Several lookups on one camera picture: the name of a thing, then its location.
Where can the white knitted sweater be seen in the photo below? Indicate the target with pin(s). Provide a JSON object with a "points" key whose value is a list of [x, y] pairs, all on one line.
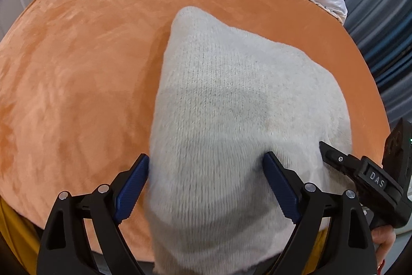
{"points": [[231, 101]]}

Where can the orange plush blanket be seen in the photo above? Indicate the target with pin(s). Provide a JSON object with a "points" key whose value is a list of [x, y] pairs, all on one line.
{"points": [[80, 68]]}

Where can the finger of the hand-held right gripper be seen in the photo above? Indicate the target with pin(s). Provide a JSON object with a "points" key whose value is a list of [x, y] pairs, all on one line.
{"points": [[336, 159]]}

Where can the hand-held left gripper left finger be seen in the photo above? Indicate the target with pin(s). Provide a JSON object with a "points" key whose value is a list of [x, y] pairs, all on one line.
{"points": [[132, 188]]}

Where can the grey curtain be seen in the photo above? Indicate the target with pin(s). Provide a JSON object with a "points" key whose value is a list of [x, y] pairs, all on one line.
{"points": [[379, 20]]}

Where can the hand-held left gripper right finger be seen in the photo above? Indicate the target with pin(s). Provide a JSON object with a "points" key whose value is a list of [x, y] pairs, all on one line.
{"points": [[283, 188]]}

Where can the person's right hand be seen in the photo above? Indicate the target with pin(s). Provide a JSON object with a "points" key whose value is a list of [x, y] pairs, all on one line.
{"points": [[384, 241]]}

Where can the yellow cloth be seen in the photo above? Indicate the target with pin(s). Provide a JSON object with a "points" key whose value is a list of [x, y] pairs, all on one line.
{"points": [[19, 230]]}

